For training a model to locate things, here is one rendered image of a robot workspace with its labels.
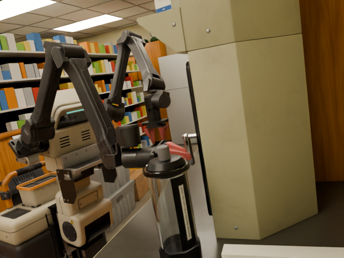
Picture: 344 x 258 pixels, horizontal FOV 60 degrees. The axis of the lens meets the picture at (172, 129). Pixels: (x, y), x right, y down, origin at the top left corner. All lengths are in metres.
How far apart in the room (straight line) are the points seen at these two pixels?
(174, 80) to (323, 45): 5.00
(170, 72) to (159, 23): 5.21
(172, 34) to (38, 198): 1.28
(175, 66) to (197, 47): 5.20
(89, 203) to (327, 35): 1.24
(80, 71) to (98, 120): 0.17
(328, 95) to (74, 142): 1.08
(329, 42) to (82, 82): 0.77
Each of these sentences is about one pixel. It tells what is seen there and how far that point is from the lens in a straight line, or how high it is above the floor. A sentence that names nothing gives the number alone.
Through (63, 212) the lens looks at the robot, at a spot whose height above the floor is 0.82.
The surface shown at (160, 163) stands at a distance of 0.66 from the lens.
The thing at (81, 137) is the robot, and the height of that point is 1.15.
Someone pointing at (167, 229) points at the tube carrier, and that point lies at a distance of 0.70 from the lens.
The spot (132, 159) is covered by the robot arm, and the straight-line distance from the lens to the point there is 0.85.
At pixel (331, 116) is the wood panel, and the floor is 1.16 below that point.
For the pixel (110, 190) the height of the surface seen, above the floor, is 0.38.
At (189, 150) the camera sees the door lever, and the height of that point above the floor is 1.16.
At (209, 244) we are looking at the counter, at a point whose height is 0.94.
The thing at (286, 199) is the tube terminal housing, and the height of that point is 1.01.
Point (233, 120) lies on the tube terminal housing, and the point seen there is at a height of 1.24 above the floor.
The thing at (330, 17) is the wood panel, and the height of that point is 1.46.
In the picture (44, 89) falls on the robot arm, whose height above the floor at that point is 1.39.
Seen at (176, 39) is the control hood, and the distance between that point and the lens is 0.72.
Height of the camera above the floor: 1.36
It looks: 9 degrees down
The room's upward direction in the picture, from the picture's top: 10 degrees counter-clockwise
